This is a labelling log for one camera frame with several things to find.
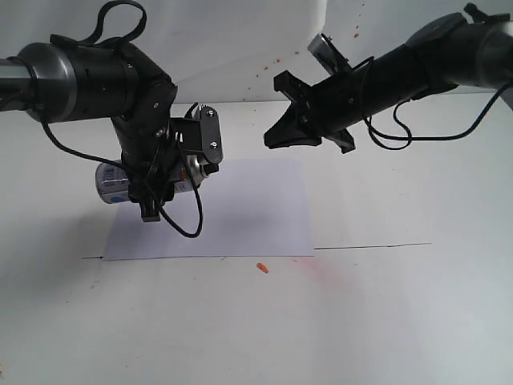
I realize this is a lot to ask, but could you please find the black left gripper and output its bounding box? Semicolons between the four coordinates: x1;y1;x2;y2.
111;115;179;223

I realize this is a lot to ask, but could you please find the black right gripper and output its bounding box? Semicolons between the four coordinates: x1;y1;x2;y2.
264;59;382;153

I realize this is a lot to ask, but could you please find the white spray paint can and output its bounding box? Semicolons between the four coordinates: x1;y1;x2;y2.
95;155;219;204

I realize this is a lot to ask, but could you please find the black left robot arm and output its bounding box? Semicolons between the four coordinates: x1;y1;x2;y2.
1;37;177;222

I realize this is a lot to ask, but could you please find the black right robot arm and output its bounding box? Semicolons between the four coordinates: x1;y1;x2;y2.
264;3;512;153

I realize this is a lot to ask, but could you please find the white paper sheet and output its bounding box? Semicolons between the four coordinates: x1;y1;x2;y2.
103;158;313;261

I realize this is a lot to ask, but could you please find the white backdrop cloth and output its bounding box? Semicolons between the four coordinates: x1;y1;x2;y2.
0;0;513;112

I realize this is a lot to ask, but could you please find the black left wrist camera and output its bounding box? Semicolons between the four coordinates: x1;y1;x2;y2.
170;103;224;164

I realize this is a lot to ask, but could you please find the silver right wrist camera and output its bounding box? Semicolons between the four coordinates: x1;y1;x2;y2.
307;33;353;75

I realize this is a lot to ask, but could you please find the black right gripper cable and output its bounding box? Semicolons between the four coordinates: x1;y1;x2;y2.
352;55;513;152

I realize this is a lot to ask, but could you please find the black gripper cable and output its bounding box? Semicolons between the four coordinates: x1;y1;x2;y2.
352;55;513;152
39;0;204;239

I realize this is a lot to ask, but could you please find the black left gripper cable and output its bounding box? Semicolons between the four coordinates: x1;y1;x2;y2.
39;0;204;239

